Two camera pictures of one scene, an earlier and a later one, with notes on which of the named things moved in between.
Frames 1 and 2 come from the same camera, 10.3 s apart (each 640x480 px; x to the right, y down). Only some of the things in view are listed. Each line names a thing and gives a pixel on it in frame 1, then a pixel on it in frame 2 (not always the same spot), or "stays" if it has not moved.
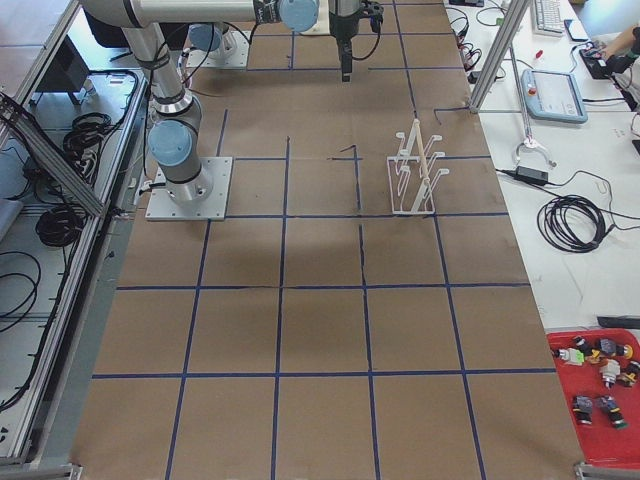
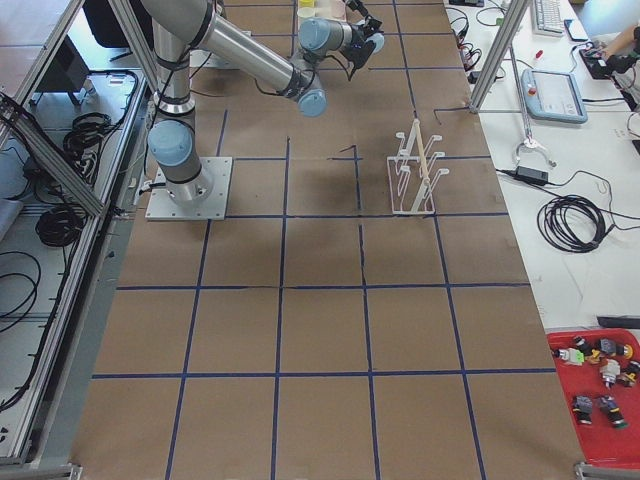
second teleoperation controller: (601, 66) stays
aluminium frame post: (514, 14) stays
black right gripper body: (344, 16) to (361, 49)
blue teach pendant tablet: (552, 95) stays
